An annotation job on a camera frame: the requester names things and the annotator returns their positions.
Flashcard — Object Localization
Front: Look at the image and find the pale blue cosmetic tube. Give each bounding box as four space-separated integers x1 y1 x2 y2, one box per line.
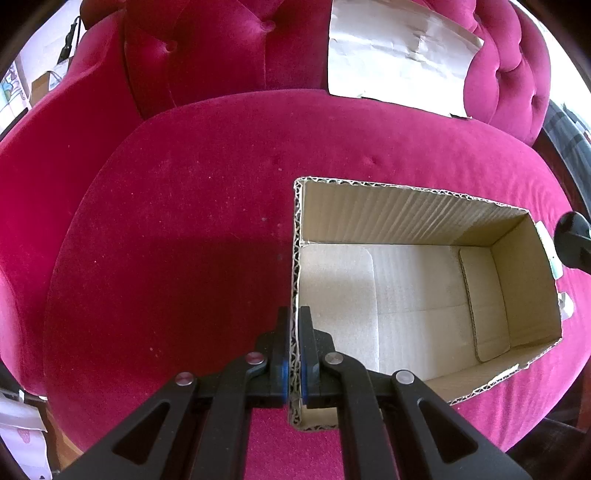
535 221 564 280

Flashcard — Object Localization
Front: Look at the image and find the cardboard box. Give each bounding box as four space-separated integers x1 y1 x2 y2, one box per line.
288 177 562 430

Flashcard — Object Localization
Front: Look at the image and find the grey plaid blanket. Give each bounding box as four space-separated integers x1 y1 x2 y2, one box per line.
543 101 590 208

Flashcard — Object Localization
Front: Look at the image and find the red velvet tufted sofa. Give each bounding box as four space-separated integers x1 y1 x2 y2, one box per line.
1 1 570 451

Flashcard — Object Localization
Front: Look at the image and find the crumpled brown paper sheet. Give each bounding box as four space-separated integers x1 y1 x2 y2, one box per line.
328 1 484 118

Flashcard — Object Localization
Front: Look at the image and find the small cardboard box background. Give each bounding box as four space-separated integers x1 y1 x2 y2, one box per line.
29 71 62 107

